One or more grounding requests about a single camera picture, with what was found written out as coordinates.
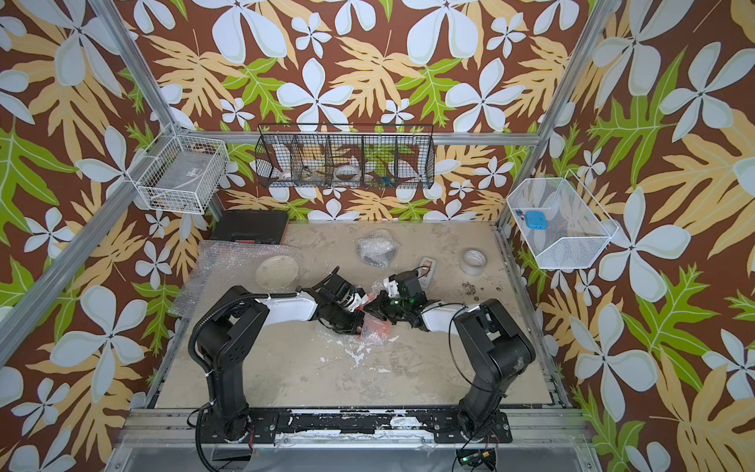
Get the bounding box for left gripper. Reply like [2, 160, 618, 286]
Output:
[328, 303, 374, 334]

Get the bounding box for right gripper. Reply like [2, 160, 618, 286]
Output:
[363, 290, 412, 325]

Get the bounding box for orange dinner plate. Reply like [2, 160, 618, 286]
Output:
[361, 315, 392, 345]

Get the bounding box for bubble wrap pile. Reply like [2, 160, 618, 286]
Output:
[168, 240, 305, 321]

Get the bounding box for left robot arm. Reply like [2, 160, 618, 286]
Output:
[188, 269, 369, 443]

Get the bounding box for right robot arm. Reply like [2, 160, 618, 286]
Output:
[362, 269, 536, 441]

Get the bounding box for cream dinner plate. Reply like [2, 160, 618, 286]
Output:
[255, 256, 299, 292]

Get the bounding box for grey tape dispenser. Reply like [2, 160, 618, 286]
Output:
[418, 258, 436, 287]

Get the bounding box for clear tape roll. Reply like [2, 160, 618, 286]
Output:
[459, 249, 488, 277]

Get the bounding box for black plastic case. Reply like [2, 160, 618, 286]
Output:
[210, 210, 289, 245]

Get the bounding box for blue small object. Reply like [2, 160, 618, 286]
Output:
[524, 210, 549, 230]

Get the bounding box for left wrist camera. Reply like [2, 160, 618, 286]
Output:
[346, 287, 370, 313]

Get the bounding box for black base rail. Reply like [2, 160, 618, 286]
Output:
[197, 405, 512, 446]

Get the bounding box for black wire basket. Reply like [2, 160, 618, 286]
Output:
[252, 123, 436, 189]

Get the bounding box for white wire basket right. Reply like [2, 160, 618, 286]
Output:
[506, 171, 619, 271]

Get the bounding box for white wire basket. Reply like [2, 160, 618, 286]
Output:
[129, 125, 229, 214]
[506, 171, 619, 271]

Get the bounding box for white wire basket left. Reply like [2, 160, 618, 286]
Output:
[129, 125, 229, 214]

